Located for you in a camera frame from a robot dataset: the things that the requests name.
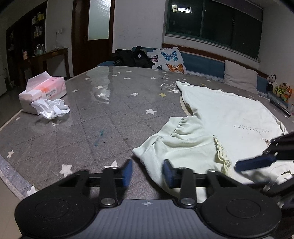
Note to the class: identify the blue bench sofa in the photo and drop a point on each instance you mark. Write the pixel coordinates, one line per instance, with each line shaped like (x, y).
(204, 65)

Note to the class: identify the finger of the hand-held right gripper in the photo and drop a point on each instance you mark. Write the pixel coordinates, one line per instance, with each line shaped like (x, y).
(255, 163)
(270, 188)

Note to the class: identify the dark wooden shelf cabinet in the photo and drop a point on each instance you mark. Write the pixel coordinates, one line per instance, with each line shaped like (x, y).
(20, 34)

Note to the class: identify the crumpled white tissue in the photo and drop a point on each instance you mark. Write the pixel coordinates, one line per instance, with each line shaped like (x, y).
(50, 108)

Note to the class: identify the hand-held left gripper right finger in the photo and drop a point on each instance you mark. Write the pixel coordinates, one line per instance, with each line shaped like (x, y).
(168, 173)

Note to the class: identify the black remote control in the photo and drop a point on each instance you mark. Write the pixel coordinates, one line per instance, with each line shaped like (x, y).
(279, 105)

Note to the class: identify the pale green garment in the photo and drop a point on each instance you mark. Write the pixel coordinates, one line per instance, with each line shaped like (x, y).
(229, 110)

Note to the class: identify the large window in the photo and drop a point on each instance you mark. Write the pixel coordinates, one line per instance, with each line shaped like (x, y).
(218, 23)

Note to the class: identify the dark wooden side table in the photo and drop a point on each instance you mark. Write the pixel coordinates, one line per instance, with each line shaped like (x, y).
(52, 52)

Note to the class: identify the glass kettle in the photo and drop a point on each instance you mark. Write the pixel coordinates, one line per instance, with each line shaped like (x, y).
(39, 49)

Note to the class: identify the dark wooden door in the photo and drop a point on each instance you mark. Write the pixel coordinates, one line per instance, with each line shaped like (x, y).
(80, 57)

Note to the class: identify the white wall socket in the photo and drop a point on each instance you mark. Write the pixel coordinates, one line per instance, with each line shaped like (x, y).
(59, 31)

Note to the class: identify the panda plush toy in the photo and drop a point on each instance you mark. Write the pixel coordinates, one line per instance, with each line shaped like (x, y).
(272, 79)

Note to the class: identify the brown bear plush toy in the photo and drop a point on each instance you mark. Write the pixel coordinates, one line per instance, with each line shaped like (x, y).
(280, 89)

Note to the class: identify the small pink jar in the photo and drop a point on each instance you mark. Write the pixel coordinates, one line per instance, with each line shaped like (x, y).
(25, 55)

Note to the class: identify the butterfly print pillow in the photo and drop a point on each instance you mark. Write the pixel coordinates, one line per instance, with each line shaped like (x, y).
(172, 59)

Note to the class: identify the grey star print tablecloth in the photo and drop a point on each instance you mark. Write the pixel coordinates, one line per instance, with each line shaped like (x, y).
(91, 115)

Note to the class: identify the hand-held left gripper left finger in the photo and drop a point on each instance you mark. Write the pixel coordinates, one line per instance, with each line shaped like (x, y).
(127, 172)

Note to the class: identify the black jacket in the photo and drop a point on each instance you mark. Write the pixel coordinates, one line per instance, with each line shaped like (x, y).
(131, 58)

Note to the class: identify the orange plush toy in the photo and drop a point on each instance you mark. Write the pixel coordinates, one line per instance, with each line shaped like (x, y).
(289, 92)

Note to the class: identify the plain grey pillow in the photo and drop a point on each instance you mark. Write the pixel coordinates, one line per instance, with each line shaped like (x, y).
(240, 77)

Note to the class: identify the pink white tissue pack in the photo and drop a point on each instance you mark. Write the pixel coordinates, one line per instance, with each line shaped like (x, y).
(52, 87)

